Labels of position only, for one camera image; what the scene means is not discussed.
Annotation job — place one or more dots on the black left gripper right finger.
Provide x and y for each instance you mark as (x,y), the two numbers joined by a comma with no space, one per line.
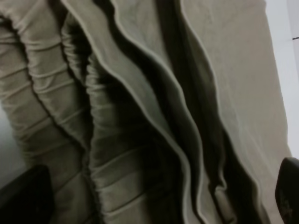
(287,190)

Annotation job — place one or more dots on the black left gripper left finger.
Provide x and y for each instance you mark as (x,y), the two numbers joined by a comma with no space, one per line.
(28,199)

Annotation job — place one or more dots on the khaki shorts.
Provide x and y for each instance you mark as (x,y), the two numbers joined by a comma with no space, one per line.
(147,111)

